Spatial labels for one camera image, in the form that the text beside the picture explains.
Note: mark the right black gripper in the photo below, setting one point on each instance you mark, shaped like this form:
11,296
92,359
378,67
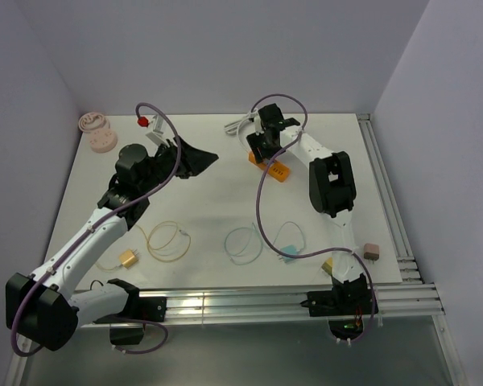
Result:
254,141

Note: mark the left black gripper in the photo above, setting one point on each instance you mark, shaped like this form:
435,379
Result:
193,161

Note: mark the teal plug adapter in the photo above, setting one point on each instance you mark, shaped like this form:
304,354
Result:
288,252

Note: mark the orange power strip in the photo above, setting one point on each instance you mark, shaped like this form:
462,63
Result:
277,171

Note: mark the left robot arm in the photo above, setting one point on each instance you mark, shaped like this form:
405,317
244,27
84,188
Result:
43,306

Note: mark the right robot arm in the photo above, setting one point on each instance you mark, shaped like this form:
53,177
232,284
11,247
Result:
331,191

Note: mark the dark yellow plug adapter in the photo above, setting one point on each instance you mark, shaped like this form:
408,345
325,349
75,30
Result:
327,266

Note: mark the pink plug adapter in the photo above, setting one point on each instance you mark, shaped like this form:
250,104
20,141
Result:
371,252

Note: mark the pink round power socket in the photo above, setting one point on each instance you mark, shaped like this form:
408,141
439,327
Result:
97,130

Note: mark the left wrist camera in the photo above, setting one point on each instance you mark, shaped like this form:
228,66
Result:
153,129

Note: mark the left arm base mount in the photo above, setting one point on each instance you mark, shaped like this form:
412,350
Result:
147,312

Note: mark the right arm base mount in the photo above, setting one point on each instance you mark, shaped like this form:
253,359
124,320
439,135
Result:
338,302

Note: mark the aluminium side rail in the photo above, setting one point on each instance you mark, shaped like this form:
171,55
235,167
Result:
407,263

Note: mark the aluminium front rail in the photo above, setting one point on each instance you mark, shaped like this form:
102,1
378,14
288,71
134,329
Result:
282,303

